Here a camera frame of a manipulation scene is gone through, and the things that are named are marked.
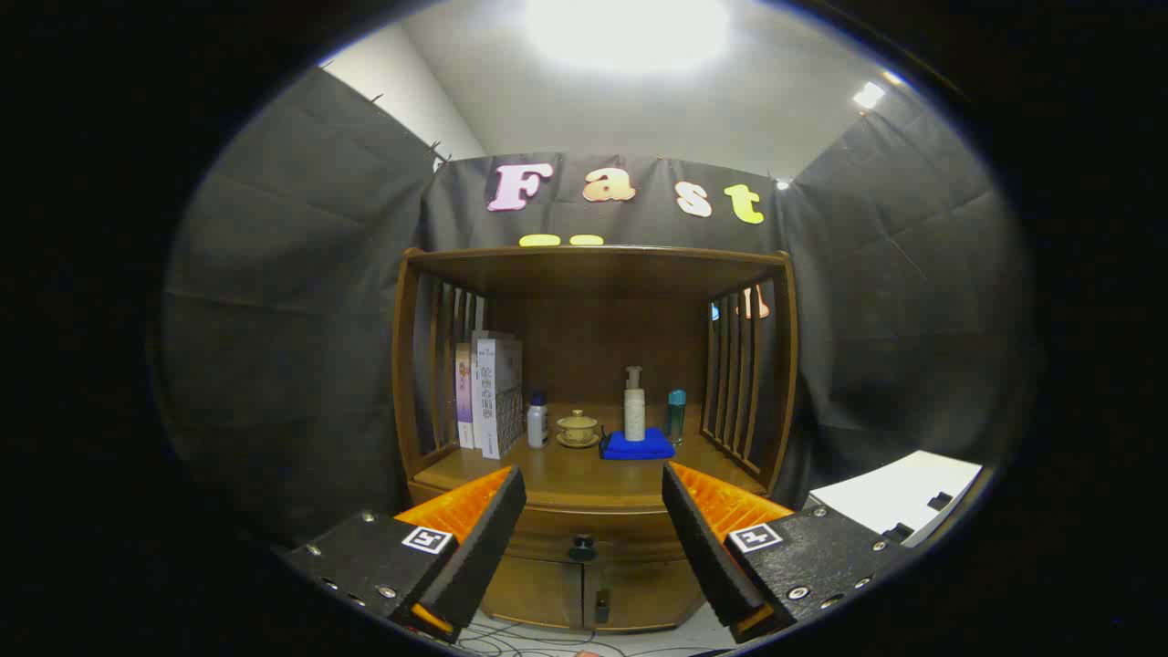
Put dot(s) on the white bottle blue cap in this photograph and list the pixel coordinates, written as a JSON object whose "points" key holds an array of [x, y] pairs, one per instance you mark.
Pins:
{"points": [[538, 427]]}

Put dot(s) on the yellow lidded teacup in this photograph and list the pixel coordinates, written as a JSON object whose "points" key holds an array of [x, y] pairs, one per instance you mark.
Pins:
{"points": [[578, 429]]}

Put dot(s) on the wooden cabinet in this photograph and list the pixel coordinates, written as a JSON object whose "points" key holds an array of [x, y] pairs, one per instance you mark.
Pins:
{"points": [[593, 338]]}

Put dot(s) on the purple book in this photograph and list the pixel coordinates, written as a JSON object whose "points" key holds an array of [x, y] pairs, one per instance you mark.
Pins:
{"points": [[464, 401]]}

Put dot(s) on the blue cloth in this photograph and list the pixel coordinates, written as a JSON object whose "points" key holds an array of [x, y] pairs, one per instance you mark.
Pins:
{"points": [[639, 449]]}

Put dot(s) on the white pump bottle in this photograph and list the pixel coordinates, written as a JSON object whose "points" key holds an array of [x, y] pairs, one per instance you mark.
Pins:
{"points": [[635, 411]]}

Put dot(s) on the wooden countertop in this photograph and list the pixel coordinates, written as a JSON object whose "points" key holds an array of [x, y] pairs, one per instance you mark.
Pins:
{"points": [[584, 474]]}

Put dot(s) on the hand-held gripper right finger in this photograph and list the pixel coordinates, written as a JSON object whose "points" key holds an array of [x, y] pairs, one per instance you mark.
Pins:
{"points": [[703, 547]]}

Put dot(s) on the large ceiling light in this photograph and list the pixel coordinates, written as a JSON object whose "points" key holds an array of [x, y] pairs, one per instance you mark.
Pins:
{"points": [[630, 27]]}

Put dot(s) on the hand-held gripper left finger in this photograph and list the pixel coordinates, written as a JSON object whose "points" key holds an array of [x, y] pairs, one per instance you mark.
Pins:
{"points": [[484, 547]]}

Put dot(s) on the white metal cabinet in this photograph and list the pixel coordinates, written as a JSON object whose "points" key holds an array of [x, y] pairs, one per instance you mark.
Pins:
{"points": [[894, 493]]}

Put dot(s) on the wooden cabinet door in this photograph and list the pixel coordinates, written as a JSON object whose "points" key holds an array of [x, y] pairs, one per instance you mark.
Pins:
{"points": [[648, 589], [538, 589]]}

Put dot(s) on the white patterned book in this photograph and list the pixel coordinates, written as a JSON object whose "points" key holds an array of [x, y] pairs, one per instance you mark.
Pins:
{"points": [[500, 401]]}

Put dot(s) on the teal clear bottle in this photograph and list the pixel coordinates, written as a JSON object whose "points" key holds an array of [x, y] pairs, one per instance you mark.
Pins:
{"points": [[676, 415]]}

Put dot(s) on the black door latch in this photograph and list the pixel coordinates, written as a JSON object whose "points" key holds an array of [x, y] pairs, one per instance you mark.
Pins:
{"points": [[601, 607]]}

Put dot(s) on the small ceiling light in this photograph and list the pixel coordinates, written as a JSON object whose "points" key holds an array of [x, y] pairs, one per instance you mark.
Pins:
{"points": [[869, 94]]}

